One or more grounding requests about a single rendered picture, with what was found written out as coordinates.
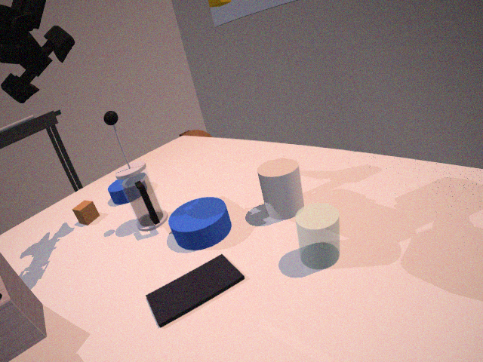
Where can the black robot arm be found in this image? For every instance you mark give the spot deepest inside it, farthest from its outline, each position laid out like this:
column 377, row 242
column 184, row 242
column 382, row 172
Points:
column 16, row 43

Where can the glass french press with black knob plunger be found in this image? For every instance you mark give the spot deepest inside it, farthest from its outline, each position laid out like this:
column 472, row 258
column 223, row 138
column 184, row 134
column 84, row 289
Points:
column 138, row 188

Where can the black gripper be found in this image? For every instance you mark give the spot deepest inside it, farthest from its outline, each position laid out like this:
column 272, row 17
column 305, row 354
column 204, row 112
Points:
column 59, row 41

